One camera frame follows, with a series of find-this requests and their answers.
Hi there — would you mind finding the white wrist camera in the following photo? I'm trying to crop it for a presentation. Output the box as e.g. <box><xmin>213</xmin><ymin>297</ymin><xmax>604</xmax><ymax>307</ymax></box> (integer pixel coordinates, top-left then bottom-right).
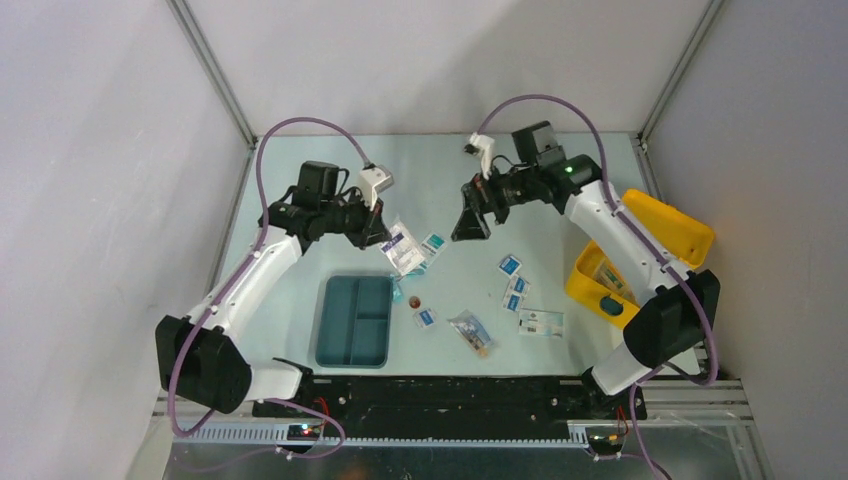
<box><xmin>357</xmin><ymin>164</ymin><xmax>394</xmax><ymax>210</ymax></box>
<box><xmin>463</xmin><ymin>132</ymin><xmax>495</xmax><ymax>180</ymax></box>

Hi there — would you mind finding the white flat labelled packet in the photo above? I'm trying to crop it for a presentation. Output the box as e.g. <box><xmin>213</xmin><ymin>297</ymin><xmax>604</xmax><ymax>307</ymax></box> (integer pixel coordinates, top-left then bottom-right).
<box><xmin>518</xmin><ymin>309</ymin><xmax>565</xmax><ymax>339</ymax></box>

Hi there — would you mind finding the grey slotted cable duct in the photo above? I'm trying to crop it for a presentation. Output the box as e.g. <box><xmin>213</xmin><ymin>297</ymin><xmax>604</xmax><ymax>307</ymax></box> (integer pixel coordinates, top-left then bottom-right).
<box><xmin>173</xmin><ymin>423</ymin><xmax>591</xmax><ymax>448</ymax></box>

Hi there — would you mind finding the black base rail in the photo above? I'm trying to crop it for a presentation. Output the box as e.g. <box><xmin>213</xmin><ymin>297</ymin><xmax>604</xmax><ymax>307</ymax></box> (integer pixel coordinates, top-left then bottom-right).
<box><xmin>292</xmin><ymin>374</ymin><xmax>647</xmax><ymax>442</ymax></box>

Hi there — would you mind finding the yellow medicine kit box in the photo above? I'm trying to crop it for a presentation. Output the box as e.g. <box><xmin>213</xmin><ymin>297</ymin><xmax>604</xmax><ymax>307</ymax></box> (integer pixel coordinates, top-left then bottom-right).
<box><xmin>565</xmin><ymin>183</ymin><xmax>715</xmax><ymax>329</ymax></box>

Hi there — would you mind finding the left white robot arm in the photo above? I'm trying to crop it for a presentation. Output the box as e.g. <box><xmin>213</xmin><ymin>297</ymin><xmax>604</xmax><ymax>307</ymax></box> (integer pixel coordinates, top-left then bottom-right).
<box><xmin>155</xmin><ymin>161</ymin><xmax>394</xmax><ymax>417</ymax></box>

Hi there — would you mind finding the bag with beige gauze roll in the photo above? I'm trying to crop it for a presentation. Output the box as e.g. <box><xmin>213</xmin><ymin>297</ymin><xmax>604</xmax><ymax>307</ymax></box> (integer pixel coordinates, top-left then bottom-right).
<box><xmin>592</xmin><ymin>257</ymin><xmax>632</xmax><ymax>297</ymax></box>

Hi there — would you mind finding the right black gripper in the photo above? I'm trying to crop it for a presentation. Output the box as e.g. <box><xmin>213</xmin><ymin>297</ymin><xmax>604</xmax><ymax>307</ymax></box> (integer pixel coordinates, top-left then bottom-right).
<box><xmin>452</xmin><ymin>159</ymin><xmax>539</xmax><ymax>241</ymax></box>

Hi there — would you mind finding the teal gauze dressing packet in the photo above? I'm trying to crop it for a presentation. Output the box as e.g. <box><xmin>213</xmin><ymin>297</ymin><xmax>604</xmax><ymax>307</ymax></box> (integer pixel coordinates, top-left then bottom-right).
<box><xmin>420</xmin><ymin>232</ymin><xmax>447</xmax><ymax>268</ymax></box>

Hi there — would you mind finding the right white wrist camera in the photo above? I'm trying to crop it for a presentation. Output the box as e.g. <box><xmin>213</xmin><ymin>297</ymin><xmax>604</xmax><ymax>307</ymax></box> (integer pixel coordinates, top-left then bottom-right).
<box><xmin>463</xmin><ymin>132</ymin><xmax>495</xmax><ymax>180</ymax></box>

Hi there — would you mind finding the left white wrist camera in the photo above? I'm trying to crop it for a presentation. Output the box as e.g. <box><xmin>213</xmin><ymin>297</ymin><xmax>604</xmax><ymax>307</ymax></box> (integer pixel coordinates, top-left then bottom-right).
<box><xmin>357</xmin><ymin>164</ymin><xmax>394</xmax><ymax>210</ymax></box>

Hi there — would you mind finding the twisted teal wrapper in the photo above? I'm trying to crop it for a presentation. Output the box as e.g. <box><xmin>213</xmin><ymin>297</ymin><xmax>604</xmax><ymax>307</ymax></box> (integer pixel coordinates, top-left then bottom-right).
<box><xmin>389</xmin><ymin>273</ymin><xmax>411</xmax><ymax>304</ymax></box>

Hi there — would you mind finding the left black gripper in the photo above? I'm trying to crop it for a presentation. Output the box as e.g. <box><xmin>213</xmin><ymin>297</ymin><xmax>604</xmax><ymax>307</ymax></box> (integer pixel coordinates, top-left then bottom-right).
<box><xmin>320</xmin><ymin>187</ymin><xmax>391</xmax><ymax>250</ymax></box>

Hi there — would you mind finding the white medicine box blue label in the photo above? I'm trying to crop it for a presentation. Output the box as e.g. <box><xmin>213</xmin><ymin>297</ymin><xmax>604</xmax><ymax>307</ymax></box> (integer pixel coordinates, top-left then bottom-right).
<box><xmin>379</xmin><ymin>219</ymin><xmax>426</xmax><ymax>276</ymax></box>

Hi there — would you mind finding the cotton swabs bag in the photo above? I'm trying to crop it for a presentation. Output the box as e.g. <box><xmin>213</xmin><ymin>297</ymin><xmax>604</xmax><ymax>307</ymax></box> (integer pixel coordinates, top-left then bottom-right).
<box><xmin>447</xmin><ymin>310</ymin><xmax>494</xmax><ymax>358</ymax></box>

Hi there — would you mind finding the teal divided plastic tray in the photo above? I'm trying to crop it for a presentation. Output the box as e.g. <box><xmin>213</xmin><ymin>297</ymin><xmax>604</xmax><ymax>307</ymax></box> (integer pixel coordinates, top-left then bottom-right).
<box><xmin>315</xmin><ymin>275</ymin><xmax>393</xmax><ymax>369</ymax></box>

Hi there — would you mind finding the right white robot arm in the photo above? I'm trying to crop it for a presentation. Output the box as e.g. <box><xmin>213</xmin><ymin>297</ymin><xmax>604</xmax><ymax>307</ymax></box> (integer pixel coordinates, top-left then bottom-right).
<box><xmin>451</xmin><ymin>121</ymin><xmax>720</xmax><ymax>418</ymax></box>

